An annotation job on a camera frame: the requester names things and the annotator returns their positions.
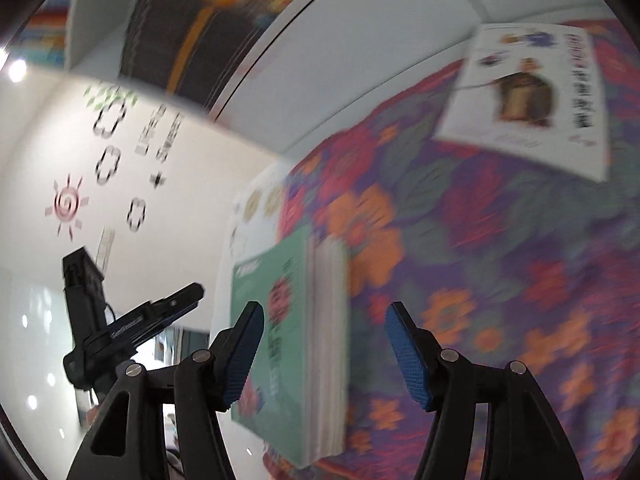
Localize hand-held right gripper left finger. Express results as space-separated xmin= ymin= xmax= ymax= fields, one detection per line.
xmin=65 ymin=301 xmax=265 ymax=480

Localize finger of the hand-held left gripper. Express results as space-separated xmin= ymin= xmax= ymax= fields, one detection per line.
xmin=147 ymin=282 xmax=206 ymax=328

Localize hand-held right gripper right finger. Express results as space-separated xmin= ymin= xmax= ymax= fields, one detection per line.
xmin=385 ymin=301 xmax=586 ymax=480

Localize teal green book with child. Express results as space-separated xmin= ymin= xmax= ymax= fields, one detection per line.
xmin=230 ymin=222 xmax=321 ymax=468

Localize white book with brown figure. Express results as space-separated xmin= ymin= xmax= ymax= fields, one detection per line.
xmin=432 ymin=22 xmax=611 ymax=181

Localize row of dark books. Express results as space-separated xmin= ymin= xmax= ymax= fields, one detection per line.
xmin=117 ymin=0 xmax=271 ymax=111

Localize floral blanket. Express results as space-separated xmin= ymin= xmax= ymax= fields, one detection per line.
xmin=260 ymin=17 xmax=640 ymax=480

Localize black outline cloud sticker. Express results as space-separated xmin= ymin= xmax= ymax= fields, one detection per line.
xmin=95 ymin=97 xmax=126 ymax=138

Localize white wall switches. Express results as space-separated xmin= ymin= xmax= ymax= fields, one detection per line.
xmin=95 ymin=227 xmax=116 ymax=271

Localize red sun wall sticker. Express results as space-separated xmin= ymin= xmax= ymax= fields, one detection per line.
xmin=44 ymin=175 xmax=90 ymax=238

